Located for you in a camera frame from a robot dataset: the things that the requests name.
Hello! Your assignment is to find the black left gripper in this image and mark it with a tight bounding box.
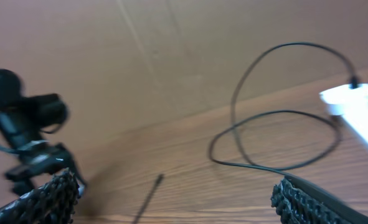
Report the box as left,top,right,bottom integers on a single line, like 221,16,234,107
0,124,87,224

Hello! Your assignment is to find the black USB charging cable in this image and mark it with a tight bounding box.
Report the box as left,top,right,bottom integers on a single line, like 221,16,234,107
132,42,360,224

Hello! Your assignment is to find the white wall charger plug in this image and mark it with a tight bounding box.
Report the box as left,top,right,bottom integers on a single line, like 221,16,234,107
319,83,368,116

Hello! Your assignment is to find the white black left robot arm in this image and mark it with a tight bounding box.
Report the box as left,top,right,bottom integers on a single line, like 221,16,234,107
0,69,87,223

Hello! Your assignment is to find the black ridged right gripper finger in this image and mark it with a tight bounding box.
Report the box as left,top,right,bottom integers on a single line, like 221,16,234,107
270,175,368,224

